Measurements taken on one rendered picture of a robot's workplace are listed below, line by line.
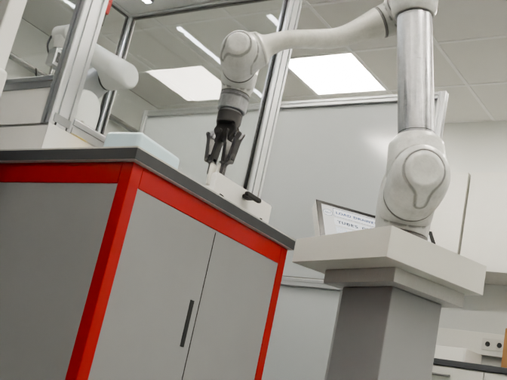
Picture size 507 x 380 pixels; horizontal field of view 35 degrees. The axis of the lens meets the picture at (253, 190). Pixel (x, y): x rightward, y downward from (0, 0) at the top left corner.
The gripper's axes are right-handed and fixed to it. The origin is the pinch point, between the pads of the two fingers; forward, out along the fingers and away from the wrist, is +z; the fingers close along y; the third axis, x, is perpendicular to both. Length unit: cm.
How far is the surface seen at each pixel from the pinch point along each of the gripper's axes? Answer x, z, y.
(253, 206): -7.1, 6.6, -10.8
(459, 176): -331, -124, 60
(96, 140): 27.2, 0.0, 23.3
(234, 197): 2.5, 7.4, -10.8
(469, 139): -367, -167, 71
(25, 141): 45, 8, 30
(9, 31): 80, -3, 0
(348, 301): -24, 28, -38
